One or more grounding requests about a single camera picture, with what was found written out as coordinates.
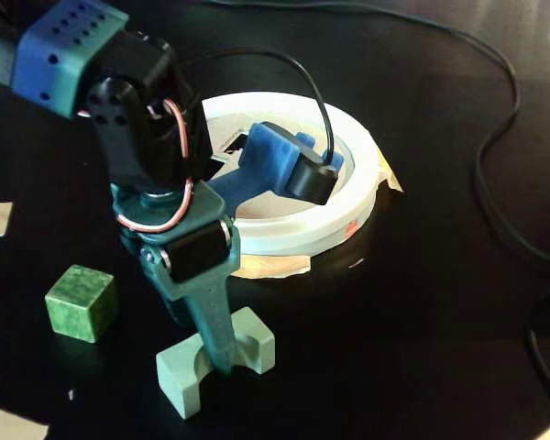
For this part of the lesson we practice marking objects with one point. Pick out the teal gripper with servo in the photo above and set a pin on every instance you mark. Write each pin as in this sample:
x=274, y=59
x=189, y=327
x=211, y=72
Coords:
x=196, y=257

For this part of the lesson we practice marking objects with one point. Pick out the light green U-shaped block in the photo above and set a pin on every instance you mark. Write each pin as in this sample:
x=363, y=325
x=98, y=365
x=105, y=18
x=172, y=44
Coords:
x=179, y=380

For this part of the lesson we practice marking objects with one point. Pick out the dark green cube block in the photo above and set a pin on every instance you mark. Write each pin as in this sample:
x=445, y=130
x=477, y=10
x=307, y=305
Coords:
x=80, y=311

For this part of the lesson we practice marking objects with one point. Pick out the long beige masking tape strip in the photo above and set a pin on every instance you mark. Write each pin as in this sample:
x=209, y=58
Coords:
x=275, y=267

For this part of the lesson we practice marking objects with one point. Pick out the short beige masking tape strip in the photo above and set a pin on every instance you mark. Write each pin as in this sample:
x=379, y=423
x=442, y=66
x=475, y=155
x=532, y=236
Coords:
x=392, y=176

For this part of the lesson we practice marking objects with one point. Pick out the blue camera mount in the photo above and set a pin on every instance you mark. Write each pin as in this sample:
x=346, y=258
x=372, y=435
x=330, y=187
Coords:
x=266, y=156

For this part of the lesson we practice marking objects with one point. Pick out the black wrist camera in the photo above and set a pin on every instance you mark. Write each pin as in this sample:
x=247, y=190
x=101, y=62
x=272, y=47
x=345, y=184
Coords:
x=314, y=179

